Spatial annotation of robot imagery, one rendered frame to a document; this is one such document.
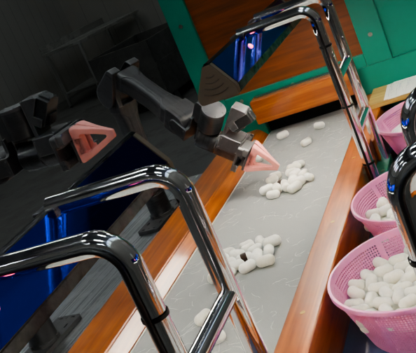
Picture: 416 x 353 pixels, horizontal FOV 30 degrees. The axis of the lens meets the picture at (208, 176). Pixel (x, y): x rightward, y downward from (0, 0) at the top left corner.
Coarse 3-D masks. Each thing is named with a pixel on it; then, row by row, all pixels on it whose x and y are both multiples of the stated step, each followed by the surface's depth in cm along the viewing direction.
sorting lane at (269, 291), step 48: (288, 144) 206; (336, 144) 189; (240, 192) 185; (288, 192) 172; (240, 240) 157; (288, 240) 147; (192, 288) 144; (240, 288) 136; (288, 288) 129; (144, 336) 134; (192, 336) 126
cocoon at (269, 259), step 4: (260, 256) 140; (264, 256) 139; (268, 256) 139; (272, 256) 139; (256, 260) 140; (260, 260) 139; (264, 260) 139; (268, 260) 139; (272, 260) 139; (256, 264) 140; (260, 264) 139; (264, 264) 139; (268, 264) 139
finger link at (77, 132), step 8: (72, 128) 136; (80, 128) 136; (88, 128) 136; (96, 128) 136; (104, 128) 135; (72, 136) 136; (80, 136) 136; (112, 136) 135; (72, 144) 137; (80, 144) 138; (88, 144) 138; (104, 144) 136; (80, 152) 137; (88, 152) 137; (96, 152) 137; (80, 160) 138
